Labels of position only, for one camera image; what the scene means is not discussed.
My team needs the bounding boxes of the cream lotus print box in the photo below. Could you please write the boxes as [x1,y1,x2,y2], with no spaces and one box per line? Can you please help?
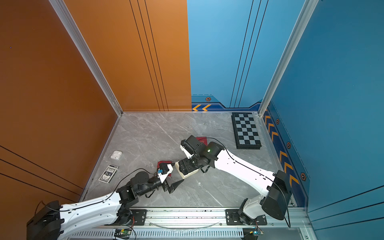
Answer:
[175,162,199,180]

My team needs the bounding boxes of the red jewelry box lid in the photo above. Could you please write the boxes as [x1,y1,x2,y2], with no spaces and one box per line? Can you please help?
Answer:
[196,137,208,146]

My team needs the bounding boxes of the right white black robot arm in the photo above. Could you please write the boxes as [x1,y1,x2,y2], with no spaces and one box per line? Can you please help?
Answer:
[178,136,292,226]

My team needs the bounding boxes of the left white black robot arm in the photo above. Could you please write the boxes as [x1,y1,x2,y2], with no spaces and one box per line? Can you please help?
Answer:
[27,171,183,240]

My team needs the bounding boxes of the left closed red jewelry box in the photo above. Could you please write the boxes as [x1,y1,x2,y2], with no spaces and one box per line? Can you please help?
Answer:
[157,161,173,169]

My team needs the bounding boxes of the black white chessboard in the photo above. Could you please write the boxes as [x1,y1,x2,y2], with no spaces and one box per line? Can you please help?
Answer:
[231,112,262,150]

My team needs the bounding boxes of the white earbuds case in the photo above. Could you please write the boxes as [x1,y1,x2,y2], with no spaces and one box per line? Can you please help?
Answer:
[111,151,123,161]

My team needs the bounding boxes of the left green circuit board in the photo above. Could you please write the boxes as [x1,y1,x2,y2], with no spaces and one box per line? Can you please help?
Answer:
[114,229,133,240]

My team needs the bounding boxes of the green circuit board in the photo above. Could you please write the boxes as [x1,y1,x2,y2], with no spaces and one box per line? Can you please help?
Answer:
[241,229,264,240]
[114,229,133,240]

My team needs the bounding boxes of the right green circuit board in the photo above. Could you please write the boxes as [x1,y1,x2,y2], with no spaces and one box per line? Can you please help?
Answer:
[241,229,264,240]

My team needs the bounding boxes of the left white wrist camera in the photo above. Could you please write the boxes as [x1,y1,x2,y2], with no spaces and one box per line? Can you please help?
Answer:
[155,164,173,183]

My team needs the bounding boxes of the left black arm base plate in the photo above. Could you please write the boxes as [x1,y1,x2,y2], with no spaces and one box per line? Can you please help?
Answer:
[113,209,147,226]

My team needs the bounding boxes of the aluminium front rail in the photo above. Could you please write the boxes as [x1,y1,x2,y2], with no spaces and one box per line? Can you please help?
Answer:
[71,206,313,229]

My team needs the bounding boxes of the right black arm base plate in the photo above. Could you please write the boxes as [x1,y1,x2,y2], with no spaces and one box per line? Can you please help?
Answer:
[225,209,268,226]

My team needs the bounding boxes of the white vented cable duct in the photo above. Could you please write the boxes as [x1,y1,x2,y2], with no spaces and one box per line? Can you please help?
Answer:
[68,228,243,240]

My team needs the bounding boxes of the right aluminium corner post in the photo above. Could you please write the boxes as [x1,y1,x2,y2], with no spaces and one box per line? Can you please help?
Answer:
[258,0,319,117]

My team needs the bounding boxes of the aluminium corner post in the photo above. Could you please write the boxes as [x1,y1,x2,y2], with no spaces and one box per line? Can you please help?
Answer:
[258,0,319,117]
[49,0,124,118]

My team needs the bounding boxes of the left aluminium corner post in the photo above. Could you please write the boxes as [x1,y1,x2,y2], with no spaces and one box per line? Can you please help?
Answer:
[49,0,124,118]

